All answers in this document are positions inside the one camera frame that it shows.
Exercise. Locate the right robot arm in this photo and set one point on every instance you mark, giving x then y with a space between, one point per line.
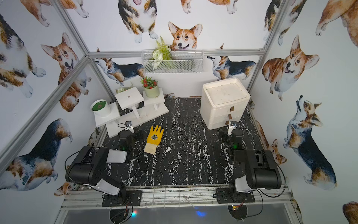
260 169

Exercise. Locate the white cup green inside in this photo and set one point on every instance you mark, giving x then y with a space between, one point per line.
101 108

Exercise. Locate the white wire wall basket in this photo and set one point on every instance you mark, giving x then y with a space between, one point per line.
183 61

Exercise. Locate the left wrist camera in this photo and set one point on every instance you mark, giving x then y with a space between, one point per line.
128 125

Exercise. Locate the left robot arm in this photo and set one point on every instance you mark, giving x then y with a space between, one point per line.
88 167

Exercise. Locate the small white flower plant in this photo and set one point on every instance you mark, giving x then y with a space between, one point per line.
122 89

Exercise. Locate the green fern plant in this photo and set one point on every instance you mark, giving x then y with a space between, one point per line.
161 53

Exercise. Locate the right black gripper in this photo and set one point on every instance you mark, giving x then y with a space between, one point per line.
224 138

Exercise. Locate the green pot red flowers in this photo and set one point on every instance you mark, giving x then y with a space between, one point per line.
150 86

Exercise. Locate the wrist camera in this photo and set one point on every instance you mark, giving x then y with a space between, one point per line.
232 126
128 125

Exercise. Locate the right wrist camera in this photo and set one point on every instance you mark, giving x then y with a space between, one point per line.
232 126

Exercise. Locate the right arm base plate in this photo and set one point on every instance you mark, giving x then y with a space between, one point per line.
227 195

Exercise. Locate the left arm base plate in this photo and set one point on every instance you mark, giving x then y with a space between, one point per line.
132 197

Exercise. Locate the white stepped display shelf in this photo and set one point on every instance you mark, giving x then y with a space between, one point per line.
132 106

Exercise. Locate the white drawer cabinet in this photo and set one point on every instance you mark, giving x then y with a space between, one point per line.
223 101

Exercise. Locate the yellow work glove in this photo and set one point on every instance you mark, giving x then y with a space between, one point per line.
153 140

